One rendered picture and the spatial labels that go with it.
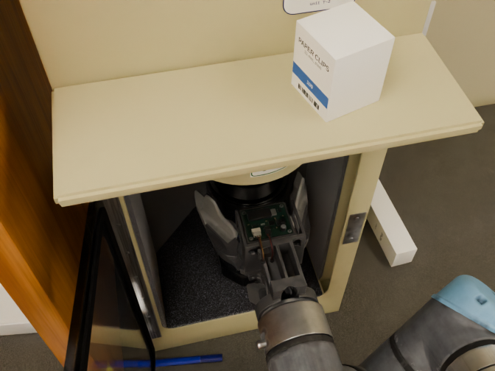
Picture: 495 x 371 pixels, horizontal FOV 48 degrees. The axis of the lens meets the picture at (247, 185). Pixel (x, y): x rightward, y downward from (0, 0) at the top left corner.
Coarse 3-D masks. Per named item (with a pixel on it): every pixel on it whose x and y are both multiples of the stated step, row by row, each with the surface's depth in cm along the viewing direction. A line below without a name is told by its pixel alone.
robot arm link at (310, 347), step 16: (304, 336) 56; (320, 336) 56; (272, 352) 57; (288, 352) 55; (304, 352) 55; (320, 352) 55; (336, 352) 57; (272, 368) 56; (288, 368) 54; (304, 368) 54; (320, 368) 54; (336, 368) 55; (352, 368) 58
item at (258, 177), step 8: (280, 168) 62; (288, 168) 63; (296, 168) 64; (232, 176) 62; (240, 176) 62; (248, 176) 62; (256, 176) 62; (264, 176) 62; (272, 176) 62; (280, 176) 63; (232, 184) 62; (240, 184) 62; (248, 184) 62
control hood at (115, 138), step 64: (256, 64) 46; (64, 128) 41; (128, 128) 41; (192, 128) 41; (256, 128) 41; (320, 128) 41; (384, 128) 41; (448, 128) 41; (64, 192) 37; (128, 192) 38
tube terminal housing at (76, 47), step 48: (48, 0) 38; (96, 0) 39; (144, 0) 40; (192, 0) 41; (240, 0) 42; (384, 0) 45; (48, 48) 41; (96, 48) 42; (144, 48) 43; (192, 48) 44; (240, 48) 45; (288, 48) 46; (336, 240) 80; (336, 288) 86; (192, 336) 88
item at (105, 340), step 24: (96, 288) 50; (120, 288) 61; (72, 312) 45; (96, 312) 50; (120, 312) 60; (72, 336) 44; (96, 336) 50; (120, 336) 60; (72, 360) 43; (96, 360) 49; (120, 360) 59; (144, 360) 75
